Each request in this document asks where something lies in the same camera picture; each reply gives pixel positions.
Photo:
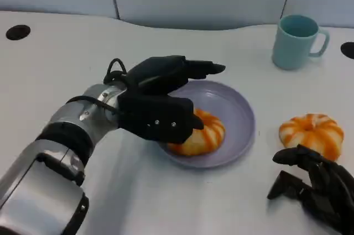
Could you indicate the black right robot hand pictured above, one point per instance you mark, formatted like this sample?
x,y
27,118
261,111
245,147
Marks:
x,y
332,193

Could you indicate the pale green mug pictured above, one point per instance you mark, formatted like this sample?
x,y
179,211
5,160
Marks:
x,y
290,49

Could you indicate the orange white toy bread roll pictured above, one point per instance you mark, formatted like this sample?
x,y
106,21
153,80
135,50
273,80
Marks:
x,y
309,132
207,135

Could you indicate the lilac plate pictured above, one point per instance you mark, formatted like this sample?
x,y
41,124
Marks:
x,y
238,124

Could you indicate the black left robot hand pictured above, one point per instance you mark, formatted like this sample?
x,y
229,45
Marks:
x,y
155,107

